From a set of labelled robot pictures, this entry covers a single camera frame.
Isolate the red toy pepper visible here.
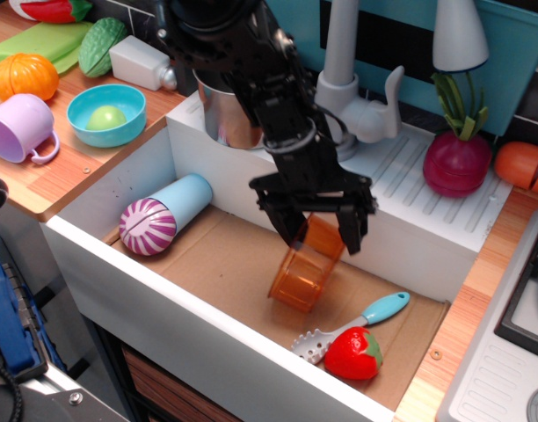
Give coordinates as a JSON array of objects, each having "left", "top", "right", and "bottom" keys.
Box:
[{"left": 10, "top": 0, "right": 93, "bottom": 24}]

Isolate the light blue plastic cup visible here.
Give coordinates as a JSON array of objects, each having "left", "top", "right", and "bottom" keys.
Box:
[{"left": 149, "top": 173, "right": 213, "bottom": 234}]

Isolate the lilac plastic mug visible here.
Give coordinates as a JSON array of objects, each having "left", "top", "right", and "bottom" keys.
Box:
[{"left": 0, "top": 93, "right": 61, "bottom": 164}]

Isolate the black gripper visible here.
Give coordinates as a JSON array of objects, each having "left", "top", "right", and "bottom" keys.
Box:
[{"left": 249, "top": 135, "right": 376, "bottom": 255}]

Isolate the white salt shaker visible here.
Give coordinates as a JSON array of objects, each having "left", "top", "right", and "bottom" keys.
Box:
[{"left": 109, "top": 35, "right": 178, "bottom": 91}]

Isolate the stainless steel pot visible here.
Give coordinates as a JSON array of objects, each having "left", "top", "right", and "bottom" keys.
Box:
[{"left": 193, "top": 70, "right": 263, "bottom": 149}]

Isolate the orange translucent plastic pot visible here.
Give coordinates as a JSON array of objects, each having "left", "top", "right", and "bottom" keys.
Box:
[{"left": 268, "top": 214, "right": 345, "bottom": 312}]

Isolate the toy stove top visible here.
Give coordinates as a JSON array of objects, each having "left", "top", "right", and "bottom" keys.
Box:
[{"left": 436, "top": 210, "right": 538, "bottom": 421}]

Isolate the blue handled pasta spoon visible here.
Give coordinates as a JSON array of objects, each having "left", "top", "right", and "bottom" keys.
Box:
[{"left": 291, "top": 292, "right": 411, "bottom": 365}]

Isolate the red toy strawberry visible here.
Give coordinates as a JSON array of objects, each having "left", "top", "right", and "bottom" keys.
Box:
[{"left": 324, "top": 327, "right": 382, "bottom": 381}]

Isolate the magenta toy radish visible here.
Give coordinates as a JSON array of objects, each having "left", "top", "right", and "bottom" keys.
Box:
[{"left": 423, "top": 72, "right": 492, "bottom": 198}]

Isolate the grey toy faucet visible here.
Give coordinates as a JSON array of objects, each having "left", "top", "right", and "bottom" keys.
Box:
[{"left": 316, "top": 1, "right": 405, "bottom": 161}]

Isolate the white cone lamp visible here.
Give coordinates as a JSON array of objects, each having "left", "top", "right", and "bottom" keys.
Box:
[{"left": 433, "top": 0, "right": 490, "bottom": 73}]

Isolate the white sink basin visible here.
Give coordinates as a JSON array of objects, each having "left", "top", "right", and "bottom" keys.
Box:
[{"left": 43, "top": 95, "right": 512, "bottom": 421}]

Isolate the green toy ball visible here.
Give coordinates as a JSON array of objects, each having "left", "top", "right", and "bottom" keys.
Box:
[{"left": 85, "top": 105, "right": 127, "bottom": 131}]

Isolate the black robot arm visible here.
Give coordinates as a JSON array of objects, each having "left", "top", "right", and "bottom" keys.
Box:
[{"left": 154, "top": 1, "right": 376, "bottom": 255}]

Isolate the teal plastic bin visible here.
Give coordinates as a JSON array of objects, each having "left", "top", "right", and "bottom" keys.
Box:
[{"left": 269, "top": 1, "right": 538, "bottom": 135}]

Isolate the black cable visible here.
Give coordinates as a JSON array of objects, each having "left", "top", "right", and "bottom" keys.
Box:
[{"left": 0, "top": 360, "right": 24, "bottom": 422}]

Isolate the purple white striped toy onion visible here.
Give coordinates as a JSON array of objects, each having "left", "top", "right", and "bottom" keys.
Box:
[{"left": 119, "top": 198, "right": 177, "bottom": 256}]

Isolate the teal plastic bowl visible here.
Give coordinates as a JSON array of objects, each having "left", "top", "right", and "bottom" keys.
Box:
[{"left": 67, "top": 84, "right": 147, "bottom": 149}]

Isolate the orange toy carrot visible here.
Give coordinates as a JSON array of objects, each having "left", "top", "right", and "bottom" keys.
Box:
[{"left": 494, "top": 142, "right": 538, "bottom": 193}]

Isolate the blue box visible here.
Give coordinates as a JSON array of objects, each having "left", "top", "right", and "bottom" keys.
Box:
[{"left": 0, "top": 264, "right": 47, "bottom": 382}]

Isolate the green toy bitter gourd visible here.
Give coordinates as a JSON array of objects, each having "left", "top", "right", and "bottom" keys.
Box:
[{"left": 78, "top": 18, "right": 127, "bottom": 77}]

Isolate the green cutting board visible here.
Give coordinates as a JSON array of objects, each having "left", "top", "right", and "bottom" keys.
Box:
[{"left": 0, "top": 21, "right": 93, "bottom": 75}]

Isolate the orange toy pumpkin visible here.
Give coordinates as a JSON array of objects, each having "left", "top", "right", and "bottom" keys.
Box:
[{"left": 0, "top": 53, "right": 60, "bottom": 101}]

